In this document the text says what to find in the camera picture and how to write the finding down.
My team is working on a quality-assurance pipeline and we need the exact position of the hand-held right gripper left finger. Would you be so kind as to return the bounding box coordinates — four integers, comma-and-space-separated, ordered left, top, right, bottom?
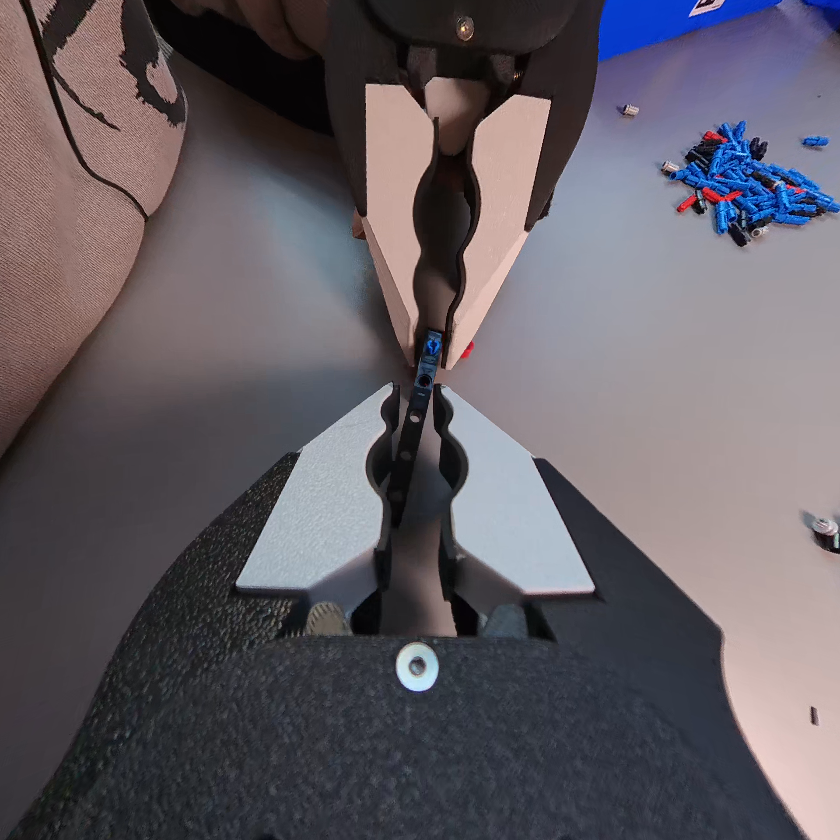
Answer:
235, 382, 401, 621

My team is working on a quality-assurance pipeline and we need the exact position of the pile of blue lego pins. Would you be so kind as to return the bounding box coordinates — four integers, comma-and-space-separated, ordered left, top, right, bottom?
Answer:
659, 120, 840, 247

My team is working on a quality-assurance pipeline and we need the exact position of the long black lego beam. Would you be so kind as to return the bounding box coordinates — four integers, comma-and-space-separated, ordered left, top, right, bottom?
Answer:
387, 328, 442, 529

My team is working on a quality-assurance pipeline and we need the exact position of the pile of mixed lego pieces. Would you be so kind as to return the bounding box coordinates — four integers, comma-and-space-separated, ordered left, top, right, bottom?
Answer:
804, 508, 840, 553

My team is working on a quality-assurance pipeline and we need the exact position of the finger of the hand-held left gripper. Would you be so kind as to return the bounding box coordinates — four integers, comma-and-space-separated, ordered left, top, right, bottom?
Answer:
361, 82, 439, 368
445, 94, 552, 370

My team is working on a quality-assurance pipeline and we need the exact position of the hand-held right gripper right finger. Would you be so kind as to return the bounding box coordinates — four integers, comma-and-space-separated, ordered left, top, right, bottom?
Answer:
433, 384, 597, 621

